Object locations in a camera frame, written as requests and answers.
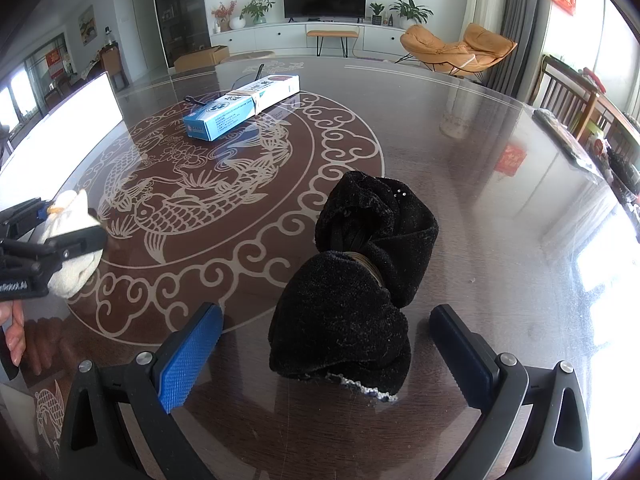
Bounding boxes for cream knitted pouch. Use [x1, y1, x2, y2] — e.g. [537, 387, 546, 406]
[36, 188, 103, 299]

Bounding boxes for blue white carton box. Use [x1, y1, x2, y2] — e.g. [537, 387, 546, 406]
[183, 75, 300, 141]

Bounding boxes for clear black glasses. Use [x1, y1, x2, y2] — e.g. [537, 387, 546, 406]
[182, 63, 266, 106]

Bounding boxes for left bare hand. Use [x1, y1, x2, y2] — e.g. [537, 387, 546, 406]
[0, 300, 26, 366]

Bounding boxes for white cardboard storage box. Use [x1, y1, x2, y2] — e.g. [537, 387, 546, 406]
[0, 73, 122, 209]

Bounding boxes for wooden side cabinet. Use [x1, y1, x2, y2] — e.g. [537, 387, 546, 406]
[100, 44, 128, 91]

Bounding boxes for brown cardboard box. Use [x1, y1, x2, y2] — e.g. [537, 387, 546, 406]
[174, 46, 230, 73]

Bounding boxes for dark glass display cabinet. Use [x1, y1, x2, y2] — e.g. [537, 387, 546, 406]
[154, 0, 210, 68]

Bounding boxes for round beige floor mat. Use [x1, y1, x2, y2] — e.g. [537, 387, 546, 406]
[225, 50, 276, 62]

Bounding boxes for red flower vase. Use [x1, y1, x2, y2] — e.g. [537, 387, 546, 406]
[212, 0, 236, 34]

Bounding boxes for round white vase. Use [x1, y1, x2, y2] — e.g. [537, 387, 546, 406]
[229, 16, 246, 30]

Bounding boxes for green plant white pot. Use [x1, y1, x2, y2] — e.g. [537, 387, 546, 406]
[240, 0, 274, 25]

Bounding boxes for dark wooden chair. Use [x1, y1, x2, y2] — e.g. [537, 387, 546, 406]
[528, 54, 615, 143]

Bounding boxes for small wooden bench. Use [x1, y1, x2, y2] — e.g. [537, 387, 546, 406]
[306, 29, 359, 58]

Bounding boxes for white tv cabinet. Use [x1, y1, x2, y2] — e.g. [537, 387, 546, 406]
[209, 22, 408, 58]

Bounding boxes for orange lounge chair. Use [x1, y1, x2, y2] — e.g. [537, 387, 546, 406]
[399, 23, 518, 78]

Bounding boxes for small dark potted plant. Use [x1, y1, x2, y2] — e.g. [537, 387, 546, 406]
[369, 2, 385, 26]

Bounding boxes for large green potted plant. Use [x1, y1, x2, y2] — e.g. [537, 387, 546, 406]
[390, 0, 434, 29]

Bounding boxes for grey curtain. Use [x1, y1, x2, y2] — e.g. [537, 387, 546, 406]
[486, 0, 551, 102]

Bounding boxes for framed wall painting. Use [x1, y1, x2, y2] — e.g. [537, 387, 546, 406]
[78, 4, 98, 46]

